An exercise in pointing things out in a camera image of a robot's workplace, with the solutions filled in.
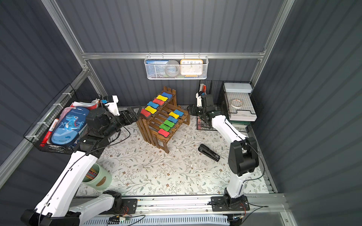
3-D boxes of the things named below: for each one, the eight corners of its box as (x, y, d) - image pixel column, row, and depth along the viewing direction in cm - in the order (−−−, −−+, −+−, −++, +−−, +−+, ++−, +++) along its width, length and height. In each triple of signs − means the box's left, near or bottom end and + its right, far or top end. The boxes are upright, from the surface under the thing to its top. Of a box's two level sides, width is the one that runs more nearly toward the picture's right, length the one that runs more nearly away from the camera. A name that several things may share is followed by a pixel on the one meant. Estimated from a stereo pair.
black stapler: (197, 150, 97) (198, 147, 93) (200, 146, 99) (201, 143, 95) (217, 162, 91) (219, 159, 87) (220, 158, 93) (221, 155, 89)
